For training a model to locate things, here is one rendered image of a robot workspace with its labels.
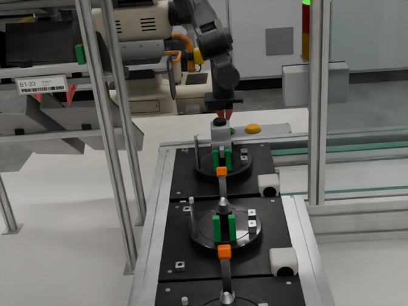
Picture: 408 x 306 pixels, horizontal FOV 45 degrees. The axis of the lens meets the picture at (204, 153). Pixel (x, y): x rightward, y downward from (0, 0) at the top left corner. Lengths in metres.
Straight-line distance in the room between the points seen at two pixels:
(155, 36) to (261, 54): 2.47
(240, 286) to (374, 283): 0.30
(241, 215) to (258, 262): 0.12
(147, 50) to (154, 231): 0.94
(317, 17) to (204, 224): 0.43
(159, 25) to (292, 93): 0.94
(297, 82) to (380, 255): 0.40
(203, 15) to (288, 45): 2.97
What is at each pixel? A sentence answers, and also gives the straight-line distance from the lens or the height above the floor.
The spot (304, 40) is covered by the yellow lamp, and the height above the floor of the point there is 1.30.
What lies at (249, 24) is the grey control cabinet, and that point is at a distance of 4.16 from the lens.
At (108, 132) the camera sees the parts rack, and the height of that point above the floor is 1.18.
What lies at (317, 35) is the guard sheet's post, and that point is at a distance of 0.91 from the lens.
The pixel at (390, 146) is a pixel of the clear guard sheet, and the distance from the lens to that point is 1.04.
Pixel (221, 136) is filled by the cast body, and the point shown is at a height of 1.07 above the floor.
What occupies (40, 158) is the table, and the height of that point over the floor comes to 0.86.
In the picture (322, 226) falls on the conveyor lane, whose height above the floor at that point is 0.91.
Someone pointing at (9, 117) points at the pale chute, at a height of 1.17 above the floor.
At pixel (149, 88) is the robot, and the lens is 1.93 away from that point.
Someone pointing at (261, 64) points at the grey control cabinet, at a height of 0.23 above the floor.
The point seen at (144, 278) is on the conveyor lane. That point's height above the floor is 0.95.
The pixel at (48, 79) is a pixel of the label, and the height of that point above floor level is 1.29.
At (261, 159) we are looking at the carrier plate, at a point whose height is 0.97.
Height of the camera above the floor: 1.55
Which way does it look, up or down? 28 degrees down
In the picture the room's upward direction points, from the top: 6 degrees counter-clockwise
